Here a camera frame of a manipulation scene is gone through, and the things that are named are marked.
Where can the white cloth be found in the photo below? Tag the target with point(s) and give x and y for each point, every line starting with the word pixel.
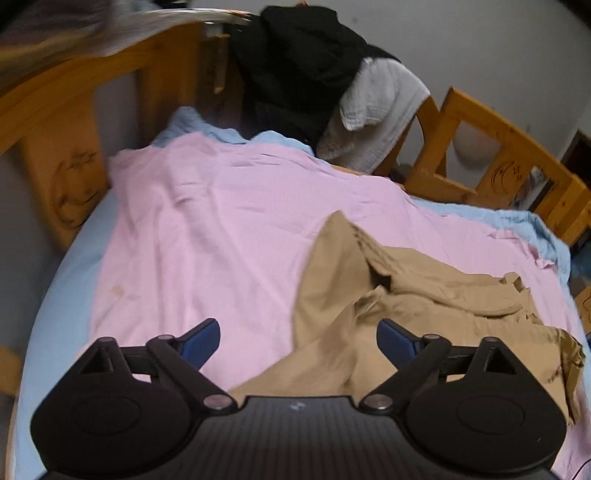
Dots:
pixel 378 106

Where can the light blue bedsheet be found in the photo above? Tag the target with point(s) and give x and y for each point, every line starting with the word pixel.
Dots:
pixel 64 300

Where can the pink floral bedsheet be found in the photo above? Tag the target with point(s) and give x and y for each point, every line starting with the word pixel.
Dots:
pixel 207 221

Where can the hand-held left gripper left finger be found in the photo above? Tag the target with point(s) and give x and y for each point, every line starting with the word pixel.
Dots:
pixel 203 340

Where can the black jacket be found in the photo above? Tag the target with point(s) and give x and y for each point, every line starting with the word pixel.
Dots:
pixel 300 69

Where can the clear plastic bag of clothes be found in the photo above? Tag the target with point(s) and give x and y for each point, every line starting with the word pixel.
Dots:
pixel 69 27

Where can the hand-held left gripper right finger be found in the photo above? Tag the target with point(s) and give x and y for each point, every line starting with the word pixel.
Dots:
pixel 392 340

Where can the dark wooden door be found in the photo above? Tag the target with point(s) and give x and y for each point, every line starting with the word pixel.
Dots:
pixel 577 152

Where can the tan hooded jacket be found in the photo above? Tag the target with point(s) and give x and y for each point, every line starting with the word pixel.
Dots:
pixel 415 286

